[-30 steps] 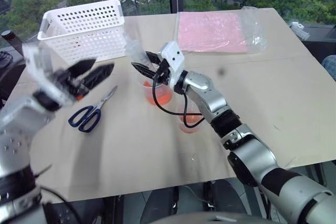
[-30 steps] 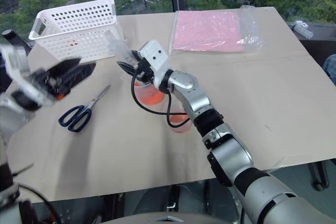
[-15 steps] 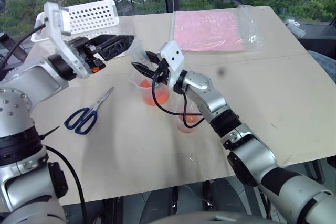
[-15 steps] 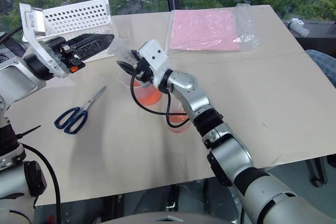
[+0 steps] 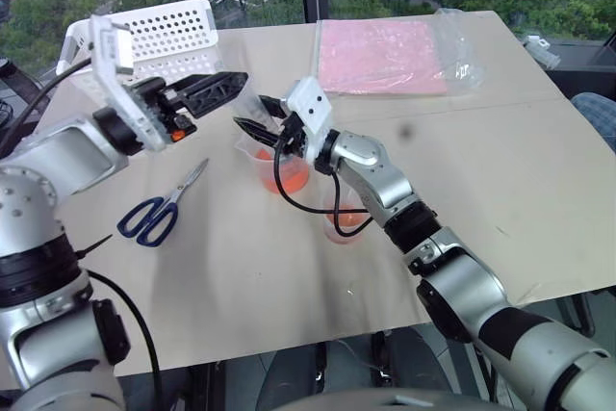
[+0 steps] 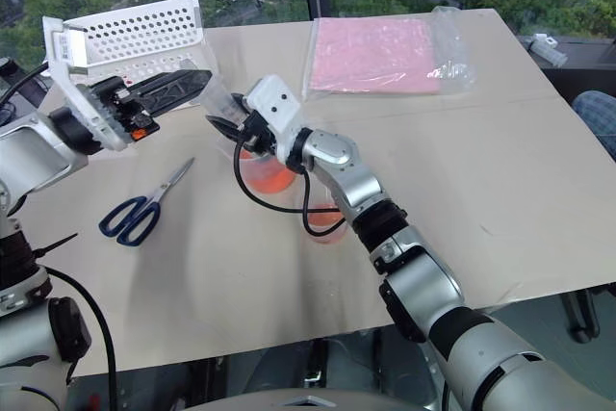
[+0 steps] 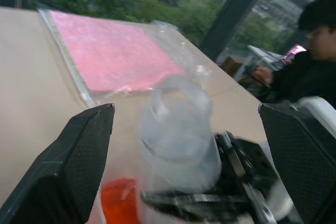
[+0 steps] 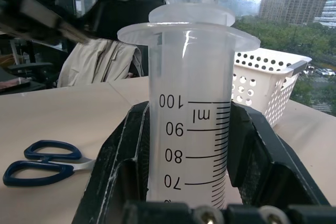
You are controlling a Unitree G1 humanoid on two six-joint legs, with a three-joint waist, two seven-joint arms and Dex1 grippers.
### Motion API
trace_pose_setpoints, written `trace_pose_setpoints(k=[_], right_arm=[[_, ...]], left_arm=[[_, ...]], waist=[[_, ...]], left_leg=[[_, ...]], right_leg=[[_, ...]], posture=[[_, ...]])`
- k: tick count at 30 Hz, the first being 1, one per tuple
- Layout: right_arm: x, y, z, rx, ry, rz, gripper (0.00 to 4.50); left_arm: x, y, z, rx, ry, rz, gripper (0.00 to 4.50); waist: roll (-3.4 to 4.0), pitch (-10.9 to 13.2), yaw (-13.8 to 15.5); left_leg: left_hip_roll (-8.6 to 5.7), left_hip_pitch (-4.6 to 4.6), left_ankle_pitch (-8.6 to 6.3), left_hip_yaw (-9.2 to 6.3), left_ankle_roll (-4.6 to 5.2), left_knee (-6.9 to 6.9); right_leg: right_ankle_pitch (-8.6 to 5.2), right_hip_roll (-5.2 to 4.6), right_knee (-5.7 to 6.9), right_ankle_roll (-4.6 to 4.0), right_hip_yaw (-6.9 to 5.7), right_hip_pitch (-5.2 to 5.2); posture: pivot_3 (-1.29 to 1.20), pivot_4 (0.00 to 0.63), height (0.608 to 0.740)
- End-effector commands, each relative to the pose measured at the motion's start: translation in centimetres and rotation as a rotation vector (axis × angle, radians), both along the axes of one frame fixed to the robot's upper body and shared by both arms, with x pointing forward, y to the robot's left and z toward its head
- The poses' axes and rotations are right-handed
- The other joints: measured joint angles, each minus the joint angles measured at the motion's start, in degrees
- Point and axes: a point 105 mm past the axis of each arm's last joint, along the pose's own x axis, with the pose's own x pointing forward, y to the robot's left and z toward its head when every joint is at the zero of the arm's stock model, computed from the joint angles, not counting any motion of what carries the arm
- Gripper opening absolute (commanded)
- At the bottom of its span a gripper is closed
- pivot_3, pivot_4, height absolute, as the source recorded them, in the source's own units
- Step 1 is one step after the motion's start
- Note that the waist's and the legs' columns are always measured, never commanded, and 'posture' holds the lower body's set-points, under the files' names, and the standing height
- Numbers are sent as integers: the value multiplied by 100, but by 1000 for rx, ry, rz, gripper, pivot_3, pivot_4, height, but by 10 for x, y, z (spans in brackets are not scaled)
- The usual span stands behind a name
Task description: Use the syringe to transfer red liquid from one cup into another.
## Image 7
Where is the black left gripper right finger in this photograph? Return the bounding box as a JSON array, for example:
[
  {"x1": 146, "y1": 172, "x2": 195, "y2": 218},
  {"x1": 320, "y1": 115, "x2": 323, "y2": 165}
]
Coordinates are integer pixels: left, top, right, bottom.
[{"x1": 258, "y1": 102, "x2": 336, "y2": 224}]

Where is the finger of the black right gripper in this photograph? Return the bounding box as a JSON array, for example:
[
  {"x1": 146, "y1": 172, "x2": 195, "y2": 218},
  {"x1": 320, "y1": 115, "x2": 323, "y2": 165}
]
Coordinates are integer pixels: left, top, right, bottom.
[
  {"x1": 141, "y1": 189, "x2": 250, "y2": 218},
  {"x1": 213, "y1": 130, "x2": 249, "y2": 183}
]

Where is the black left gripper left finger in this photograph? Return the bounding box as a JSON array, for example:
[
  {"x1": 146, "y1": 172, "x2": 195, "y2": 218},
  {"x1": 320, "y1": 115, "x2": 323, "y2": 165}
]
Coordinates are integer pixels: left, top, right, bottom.
[{"x1": 0, "y1": 103, "x2": 116, "y2": 224}]

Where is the clear plastic bottle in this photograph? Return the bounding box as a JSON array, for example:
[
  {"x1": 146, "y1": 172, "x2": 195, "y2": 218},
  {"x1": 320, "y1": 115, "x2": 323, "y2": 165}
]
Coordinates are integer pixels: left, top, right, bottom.
[{"x1": 138, "y1": 74, "x2": 222, "y2": 194}]

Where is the brown cardboard box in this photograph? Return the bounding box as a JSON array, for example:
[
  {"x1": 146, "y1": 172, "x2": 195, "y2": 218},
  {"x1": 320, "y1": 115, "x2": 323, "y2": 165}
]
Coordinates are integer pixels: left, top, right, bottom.
[{"x1": 222, "y1": 55, "x2": 241, "y2": 78}]

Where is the person in black clothes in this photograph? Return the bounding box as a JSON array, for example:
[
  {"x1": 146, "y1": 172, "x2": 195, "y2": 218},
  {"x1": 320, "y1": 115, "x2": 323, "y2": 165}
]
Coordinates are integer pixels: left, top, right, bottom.
[{"x1": 251, "y1": 0, "x2": 336, "y2": 111}]

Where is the pink cloth in plastic bag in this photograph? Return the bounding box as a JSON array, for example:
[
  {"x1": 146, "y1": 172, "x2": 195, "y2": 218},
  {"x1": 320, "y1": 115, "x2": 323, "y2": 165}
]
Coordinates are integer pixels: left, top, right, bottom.
[{"x1": 37, "y1": 8, "x2": 214, "y2": 104}]

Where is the white background desk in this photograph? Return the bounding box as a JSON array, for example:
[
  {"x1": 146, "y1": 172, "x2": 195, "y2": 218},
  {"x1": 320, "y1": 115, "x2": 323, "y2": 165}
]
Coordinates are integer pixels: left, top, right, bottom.
[{"x1": 235, "y1": 45, "x2": 286, "y2": 83}]

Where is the pink absorbent pad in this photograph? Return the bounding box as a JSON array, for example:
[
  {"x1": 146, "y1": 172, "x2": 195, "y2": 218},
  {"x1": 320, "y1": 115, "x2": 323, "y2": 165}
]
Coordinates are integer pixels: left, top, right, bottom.
[{"x1": 49, "y1": 10, "x2": 186, "y2": 93}]

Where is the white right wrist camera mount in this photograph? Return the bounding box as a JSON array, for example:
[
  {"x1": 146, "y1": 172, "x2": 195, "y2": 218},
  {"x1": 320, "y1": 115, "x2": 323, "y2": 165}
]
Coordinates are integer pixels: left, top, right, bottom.
[{"x1": 296, "y1": 97, "x2": 336, "y2": 122}]

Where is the black window frame pillar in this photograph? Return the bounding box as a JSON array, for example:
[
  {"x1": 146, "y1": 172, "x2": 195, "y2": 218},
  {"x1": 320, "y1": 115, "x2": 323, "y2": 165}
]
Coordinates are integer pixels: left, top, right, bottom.
[{"x1": 201, "y1": 0, "x2": 278, "y2": 62}]

